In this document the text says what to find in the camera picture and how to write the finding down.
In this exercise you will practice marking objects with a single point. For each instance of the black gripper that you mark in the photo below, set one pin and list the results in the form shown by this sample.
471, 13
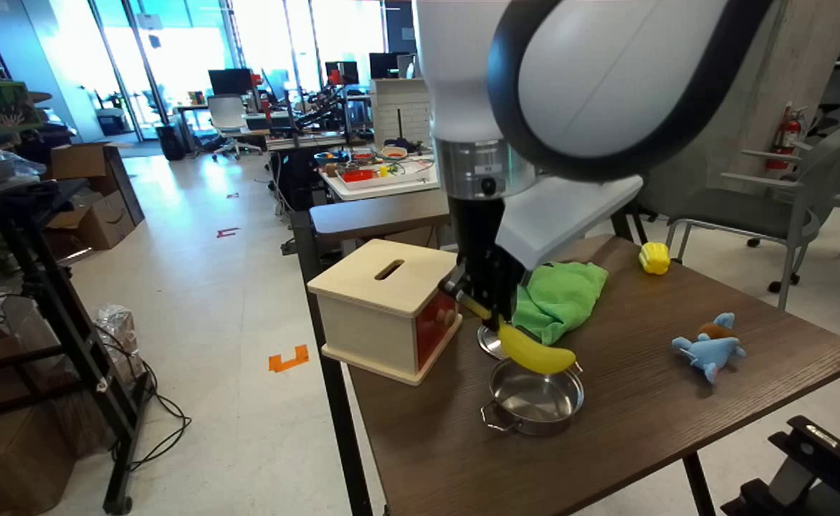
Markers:
480, 240

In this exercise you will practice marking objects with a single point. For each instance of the yellow toy banana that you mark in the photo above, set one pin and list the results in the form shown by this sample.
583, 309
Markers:
533, 355

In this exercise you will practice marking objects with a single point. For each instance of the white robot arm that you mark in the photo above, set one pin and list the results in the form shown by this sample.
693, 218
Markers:
609, 76

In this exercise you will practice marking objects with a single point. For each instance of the small silver metal object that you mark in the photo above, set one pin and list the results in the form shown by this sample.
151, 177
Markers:
491, 343

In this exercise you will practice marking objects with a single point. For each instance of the small metal pot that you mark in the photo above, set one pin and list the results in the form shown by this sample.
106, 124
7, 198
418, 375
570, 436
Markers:
533, 403

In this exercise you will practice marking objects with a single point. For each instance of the green cloth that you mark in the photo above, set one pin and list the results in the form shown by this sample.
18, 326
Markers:
563, 296

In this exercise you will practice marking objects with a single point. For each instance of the wooden box with red drawer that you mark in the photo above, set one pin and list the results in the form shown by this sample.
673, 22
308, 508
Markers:
375, 304

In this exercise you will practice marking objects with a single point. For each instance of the white work table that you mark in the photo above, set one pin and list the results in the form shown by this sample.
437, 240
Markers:
378, 178

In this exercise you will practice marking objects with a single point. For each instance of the tray of colourful toys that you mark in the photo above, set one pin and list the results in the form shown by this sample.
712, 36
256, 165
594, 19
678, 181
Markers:
369, 174

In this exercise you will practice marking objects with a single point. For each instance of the yellow toy bell pepper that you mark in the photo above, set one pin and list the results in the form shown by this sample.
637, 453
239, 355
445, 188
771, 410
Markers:
655, 258

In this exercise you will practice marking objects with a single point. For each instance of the orange floor tape marker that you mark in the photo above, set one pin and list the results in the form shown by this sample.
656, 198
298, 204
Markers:
288, 360

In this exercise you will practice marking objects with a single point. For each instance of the blue plush toy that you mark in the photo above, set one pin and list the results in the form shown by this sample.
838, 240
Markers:
708, 355

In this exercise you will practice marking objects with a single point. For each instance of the white office chair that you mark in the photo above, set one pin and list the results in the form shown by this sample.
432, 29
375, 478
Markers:
229, 119

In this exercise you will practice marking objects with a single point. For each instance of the grey armchair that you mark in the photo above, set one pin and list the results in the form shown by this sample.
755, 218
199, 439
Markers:
781, 190

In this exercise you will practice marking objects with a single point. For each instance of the black computer monitor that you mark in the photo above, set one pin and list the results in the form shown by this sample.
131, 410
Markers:
229, 82

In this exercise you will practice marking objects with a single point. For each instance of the red fire extinguisher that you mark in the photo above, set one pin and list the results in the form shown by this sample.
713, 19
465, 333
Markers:
785, 138

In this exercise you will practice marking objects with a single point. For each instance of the black trash bin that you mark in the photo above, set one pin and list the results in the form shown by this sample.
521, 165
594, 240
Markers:
169, 145

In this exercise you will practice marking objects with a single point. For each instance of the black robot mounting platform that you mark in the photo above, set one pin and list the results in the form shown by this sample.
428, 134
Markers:
809, 468

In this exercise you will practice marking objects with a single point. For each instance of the clear plastic bag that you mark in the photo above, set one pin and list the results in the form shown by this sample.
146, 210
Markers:
118, 339

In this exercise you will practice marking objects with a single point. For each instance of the large cardboard box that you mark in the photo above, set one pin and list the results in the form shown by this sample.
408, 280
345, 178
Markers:
98, 218

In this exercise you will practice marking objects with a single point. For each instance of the small cardboard box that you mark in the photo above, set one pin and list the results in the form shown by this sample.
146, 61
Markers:
84, 161

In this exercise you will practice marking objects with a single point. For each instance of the black storage shelf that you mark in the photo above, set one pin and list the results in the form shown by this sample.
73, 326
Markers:
47, 317

